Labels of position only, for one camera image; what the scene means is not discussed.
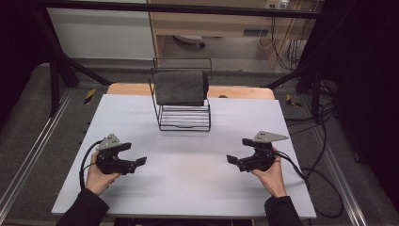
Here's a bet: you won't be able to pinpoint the wooden desk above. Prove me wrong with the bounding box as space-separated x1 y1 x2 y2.
147 0 318 69

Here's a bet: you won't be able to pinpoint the black wire rack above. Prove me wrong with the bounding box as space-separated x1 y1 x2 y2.
148 56 214 133

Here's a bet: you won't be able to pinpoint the yellow black tape strip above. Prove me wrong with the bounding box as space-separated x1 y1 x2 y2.
83 88 98 106
285 93 303 108

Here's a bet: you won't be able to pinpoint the aluminium rail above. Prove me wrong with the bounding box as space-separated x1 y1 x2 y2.
313 131 369 226
0 89 75 215

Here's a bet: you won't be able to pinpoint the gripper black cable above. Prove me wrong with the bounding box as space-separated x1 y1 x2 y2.
275 150 345 219
78 139 104 191

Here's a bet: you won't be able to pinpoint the black curtain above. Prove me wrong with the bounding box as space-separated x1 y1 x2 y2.
305 0 399 209
0 0 53 127

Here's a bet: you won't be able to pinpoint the person's right hand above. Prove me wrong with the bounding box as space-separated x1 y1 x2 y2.
250 148 288 199

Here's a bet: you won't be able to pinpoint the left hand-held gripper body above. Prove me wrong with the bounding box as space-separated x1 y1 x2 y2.
93 133 137 176

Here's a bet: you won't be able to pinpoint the dark grey cloth pouch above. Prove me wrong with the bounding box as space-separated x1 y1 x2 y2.
152 70 210 107

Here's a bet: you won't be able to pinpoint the office chair base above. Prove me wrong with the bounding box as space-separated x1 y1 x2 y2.
172 34 207 49

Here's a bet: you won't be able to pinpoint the person's left hand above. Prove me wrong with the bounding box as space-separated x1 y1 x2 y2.
85 154 122 197

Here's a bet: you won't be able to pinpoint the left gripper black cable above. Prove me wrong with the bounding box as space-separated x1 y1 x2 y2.
78 139 104 191

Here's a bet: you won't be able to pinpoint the black horizontal frame bar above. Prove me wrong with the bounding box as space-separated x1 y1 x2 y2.
37 0 327 20

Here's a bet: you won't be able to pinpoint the bundle of hanging cables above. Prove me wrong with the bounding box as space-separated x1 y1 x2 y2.
257 15 311 72

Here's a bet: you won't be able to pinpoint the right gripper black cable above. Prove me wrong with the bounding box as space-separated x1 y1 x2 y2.
275 150 345 219

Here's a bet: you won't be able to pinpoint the black floor cables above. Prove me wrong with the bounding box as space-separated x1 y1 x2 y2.
283 79 339 137

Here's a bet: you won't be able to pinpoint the white cabinet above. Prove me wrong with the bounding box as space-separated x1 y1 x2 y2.
47 7 156 61

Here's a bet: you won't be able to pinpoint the white power strip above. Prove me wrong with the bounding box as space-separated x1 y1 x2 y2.
264 0 291 9

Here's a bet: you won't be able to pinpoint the black metal stand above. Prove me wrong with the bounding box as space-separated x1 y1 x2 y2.
264 60 325 124
33 8 113 118

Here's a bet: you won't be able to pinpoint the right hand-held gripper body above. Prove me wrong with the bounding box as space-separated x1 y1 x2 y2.
237 131 290 173

